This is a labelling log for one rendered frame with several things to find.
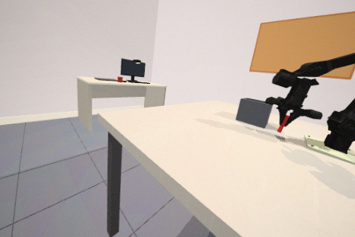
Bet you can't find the red peg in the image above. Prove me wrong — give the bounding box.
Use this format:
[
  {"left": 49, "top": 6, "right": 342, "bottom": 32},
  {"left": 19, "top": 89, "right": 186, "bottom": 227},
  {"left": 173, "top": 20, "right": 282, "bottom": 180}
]
[{"left": 277, "top": 115, "right": 289, "bottom": 133}]

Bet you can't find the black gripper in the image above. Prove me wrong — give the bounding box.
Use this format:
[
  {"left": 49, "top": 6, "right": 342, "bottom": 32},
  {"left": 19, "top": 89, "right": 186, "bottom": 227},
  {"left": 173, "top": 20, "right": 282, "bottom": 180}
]
[{"left": 265, "top": 89, "right": 323, "bottom": 127}]

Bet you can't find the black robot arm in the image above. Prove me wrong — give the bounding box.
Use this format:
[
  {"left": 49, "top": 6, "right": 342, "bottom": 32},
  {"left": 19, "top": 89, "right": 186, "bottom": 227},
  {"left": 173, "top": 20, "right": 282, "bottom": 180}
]
[{"left": 272, "top": 53, "right": 355, "bottom": 154}]

